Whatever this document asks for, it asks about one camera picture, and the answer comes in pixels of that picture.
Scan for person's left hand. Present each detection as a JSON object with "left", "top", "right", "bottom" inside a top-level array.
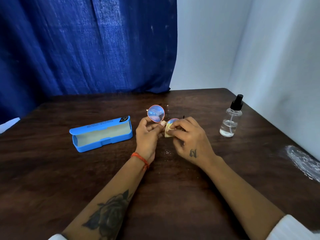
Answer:
[{"left": 135, "top": 116, "right": 167, "bottom": 163}]

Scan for orange thread bracelet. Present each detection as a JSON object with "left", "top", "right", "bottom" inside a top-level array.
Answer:
[{"left": 131, "top": 152, "right": 150, "bottom": 172}]

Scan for blue curtain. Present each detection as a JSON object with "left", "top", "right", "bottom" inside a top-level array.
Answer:
[{"left": 0, "top": 0, "right": 178, "bottom": 125}]

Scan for clear spray bottle black cap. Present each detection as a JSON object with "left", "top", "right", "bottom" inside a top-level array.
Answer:
[{"left": 219, "top": 94, "right": 244, "bottom": 138}]

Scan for person's right hand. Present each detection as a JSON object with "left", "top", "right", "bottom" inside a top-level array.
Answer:
[{"left": 169, "top": 116, "right": 217, "bottom": 171}]

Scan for round pink-framed eyeglasses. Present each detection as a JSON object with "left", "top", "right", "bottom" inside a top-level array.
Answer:
[{"left": 146, "top": 104, "right": 186, "bottom": 129}]

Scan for yellow cleaning cloth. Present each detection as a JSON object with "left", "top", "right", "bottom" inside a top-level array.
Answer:
[{"left": 164, "top": 123, "right": 177, "bottom": 138}]

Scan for white right sleeve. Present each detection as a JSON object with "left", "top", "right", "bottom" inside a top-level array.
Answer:
[{"left": 265, "top": 214, "right": 320, "bottom": 240}]

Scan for person's right forearm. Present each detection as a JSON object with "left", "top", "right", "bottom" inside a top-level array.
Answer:
[{"left": 203, "top": 156, "right": 287, "bottom": 240}]

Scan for open blue eyeglasses case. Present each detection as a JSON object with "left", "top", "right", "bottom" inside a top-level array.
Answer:
[{"left": 69, "top": 116, "right": 133, "bottom": 153}]

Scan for person's left forearm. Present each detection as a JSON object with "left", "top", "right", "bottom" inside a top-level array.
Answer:
[{"left": 61, "top": 154, "right": 150, "bottom": 240}]

